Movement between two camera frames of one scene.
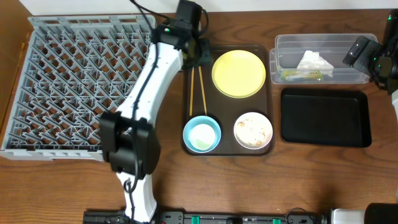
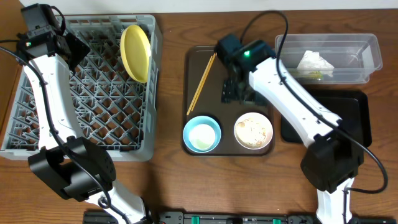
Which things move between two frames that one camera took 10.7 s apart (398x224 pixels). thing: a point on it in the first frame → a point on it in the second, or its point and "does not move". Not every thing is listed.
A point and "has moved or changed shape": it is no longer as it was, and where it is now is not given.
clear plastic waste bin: [314, 59] does not move
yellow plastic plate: [239, 74] has moved or changed shape
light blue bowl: [201, 134] does not move
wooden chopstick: [193, 68] → [199, 86]
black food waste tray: [325, 117] does not move
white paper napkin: [312, 61] does not move
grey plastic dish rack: [76, 68] does not move
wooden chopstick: [203, 89] → [208, 72]
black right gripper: [352, 51] → [227, 101]
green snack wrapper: [290, 74] does not move
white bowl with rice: [253, 130] does not move
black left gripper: [201, 56] → [76, 50]
